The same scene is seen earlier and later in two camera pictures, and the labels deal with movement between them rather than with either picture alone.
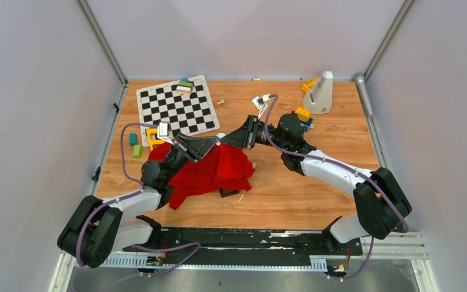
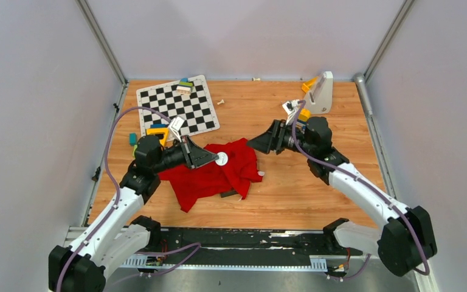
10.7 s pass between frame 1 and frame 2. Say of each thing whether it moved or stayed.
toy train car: stayed
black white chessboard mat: stayed
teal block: stayed
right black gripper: moved
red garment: moved
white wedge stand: stayed
